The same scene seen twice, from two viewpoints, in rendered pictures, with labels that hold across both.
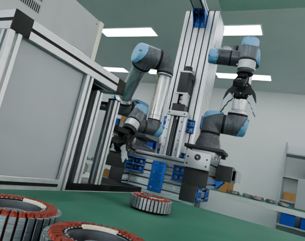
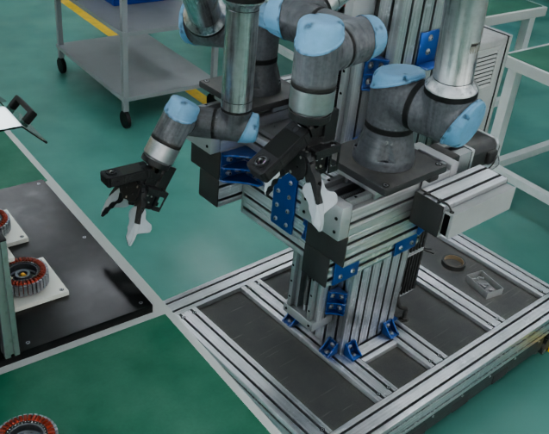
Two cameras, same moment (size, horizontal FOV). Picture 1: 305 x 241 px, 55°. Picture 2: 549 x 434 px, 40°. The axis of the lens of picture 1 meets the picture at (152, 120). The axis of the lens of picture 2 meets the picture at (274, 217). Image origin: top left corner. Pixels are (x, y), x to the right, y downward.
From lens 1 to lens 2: 126 cm
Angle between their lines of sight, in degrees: 46
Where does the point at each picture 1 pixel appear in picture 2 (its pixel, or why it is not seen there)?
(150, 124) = (222, 125)
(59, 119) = not seen: outside the picture
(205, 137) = (364, 143)
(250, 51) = (303, 72)
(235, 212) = not seen: outside the picture
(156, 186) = (283, 220)
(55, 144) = not seen: outside the picture
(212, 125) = (382, 114)
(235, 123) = (431, 119)
